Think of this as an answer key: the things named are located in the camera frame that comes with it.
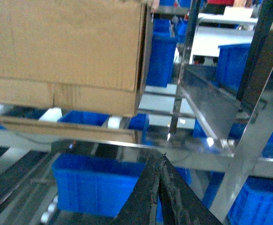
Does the blue bin on rollers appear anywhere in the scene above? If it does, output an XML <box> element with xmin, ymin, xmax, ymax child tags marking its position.
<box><xmin>52</xmin><ymin>153</ymin><xmax>145</xmax><ymax>217</ymax></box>

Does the large cardboard box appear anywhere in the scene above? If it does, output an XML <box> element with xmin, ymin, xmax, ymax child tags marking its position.
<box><xmin>0</xmin><ymin>0</ymin><xmax>152</xmax><ymax>117</ymax></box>

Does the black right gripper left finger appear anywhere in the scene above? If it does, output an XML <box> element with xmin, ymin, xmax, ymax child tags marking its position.
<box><xmin>112</xmin><ymin>156</ymin><xmax>161</xmax><ymax>225</ymax></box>

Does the stainless steel shelf cart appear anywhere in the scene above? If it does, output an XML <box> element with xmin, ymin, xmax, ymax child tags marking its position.
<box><xmin>0</xmin><ymin>0</ymin><xmax>273</xmax><ymax>225</ymax></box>

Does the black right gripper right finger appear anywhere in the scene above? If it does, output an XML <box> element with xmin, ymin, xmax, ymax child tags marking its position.
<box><xmin>159</xmin><ymin>155</ymin><xmax>222</xmax><ymax>225</ymax></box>

